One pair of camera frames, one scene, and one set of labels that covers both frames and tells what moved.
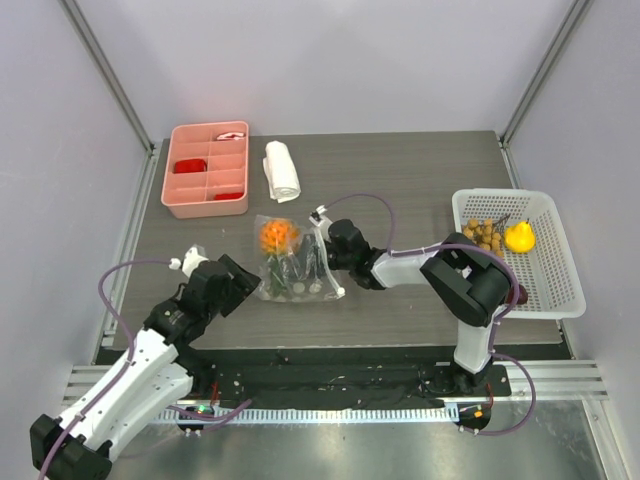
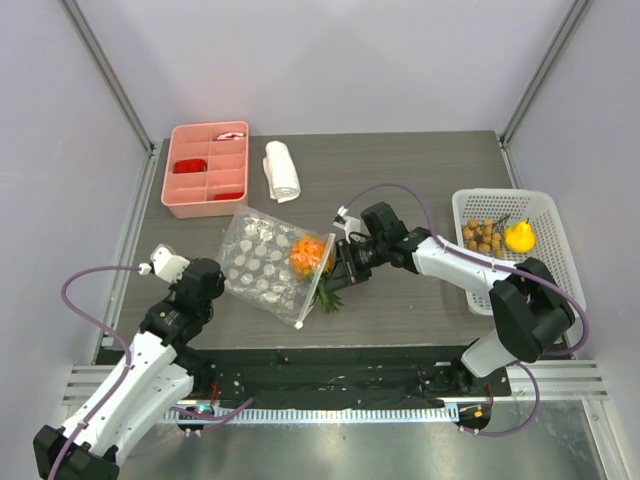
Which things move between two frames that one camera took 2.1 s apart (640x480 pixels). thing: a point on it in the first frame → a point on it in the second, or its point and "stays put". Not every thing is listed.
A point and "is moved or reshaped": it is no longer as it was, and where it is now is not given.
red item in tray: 190,166 stays put
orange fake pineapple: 278,238 → 305,255
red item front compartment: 228,196 stays put
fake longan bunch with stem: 487,234 stays put
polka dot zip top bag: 293,262 is moved or reshaped
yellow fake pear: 519,237 stays put
